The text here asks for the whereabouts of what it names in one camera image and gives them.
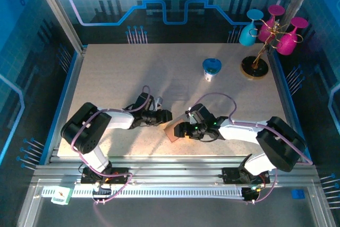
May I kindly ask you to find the tan leather card holder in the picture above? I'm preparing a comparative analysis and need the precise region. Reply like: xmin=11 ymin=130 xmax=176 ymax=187
xmin=164 ymin=114 xmax=187 ymax=143

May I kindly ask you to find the gold glass holder stand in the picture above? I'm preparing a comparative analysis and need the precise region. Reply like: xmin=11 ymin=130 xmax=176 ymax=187
xmin=240 ymin=18 xmax=304 ymax=81

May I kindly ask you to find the white cup with blue lid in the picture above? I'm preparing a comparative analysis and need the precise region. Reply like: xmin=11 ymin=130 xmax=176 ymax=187
xmin=202 ymin=58 xmax=222 ymax=82

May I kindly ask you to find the blue table edge strip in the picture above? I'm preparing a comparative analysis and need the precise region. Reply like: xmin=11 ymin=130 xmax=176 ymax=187
xmin=273 ymin=51 xmax=313 ymax=165
xmin=39 ymin=51 xmax=82 ymax=165

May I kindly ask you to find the cyan wine glass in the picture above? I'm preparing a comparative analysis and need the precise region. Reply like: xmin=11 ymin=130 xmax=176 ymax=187
xmin=239 ymin=9 xmax=264 ymax=47

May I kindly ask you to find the small blue block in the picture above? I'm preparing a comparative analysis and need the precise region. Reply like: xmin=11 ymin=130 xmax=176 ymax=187
xmin=291 ymin=189 xmax=306 ymax=200

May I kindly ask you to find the magenta wine glass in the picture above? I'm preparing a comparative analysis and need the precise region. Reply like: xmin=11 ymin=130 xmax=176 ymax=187
xmin=259 ymin=5 xmax=285 ymax=43
xmin=276 ymin=16 xmax=309 ymax=55

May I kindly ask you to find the green and white tag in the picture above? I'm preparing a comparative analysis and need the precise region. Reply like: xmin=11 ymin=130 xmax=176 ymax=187
xmin=50 ymin=186 xmax=74 ymax=206

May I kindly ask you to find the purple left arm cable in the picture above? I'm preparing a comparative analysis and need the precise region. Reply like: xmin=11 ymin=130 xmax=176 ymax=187
xmin=70 ymin=85 xmax=151 ymax=207

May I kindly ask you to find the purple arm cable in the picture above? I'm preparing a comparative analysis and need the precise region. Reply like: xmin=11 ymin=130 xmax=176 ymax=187
xmin=190 ymin=93 xmax=313 ymax=205
xmin=70 ymin=85 xmax=151 ymax=207

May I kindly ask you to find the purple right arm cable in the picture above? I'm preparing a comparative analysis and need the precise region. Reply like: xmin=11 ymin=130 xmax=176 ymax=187
xmin=190 ymin=93 xmax=313 ymax=205

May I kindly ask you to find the aluminium rail beam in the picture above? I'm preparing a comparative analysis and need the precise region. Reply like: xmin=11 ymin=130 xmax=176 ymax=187
xmin=31 ymin=155 xmax=321 ymax=188

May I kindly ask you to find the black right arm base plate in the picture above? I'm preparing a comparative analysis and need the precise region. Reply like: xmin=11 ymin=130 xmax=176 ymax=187
xmin=222 ymin=167 xmax=271 ymax=185

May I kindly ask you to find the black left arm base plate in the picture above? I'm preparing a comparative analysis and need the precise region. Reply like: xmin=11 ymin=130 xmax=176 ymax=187
xmin=80 ymin=167 xmax=131 ymax=185

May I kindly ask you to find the white slotted cable duct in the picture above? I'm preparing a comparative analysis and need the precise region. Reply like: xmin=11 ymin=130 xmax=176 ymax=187
xmin=42 ymin=187 xmax=244 ymax=199

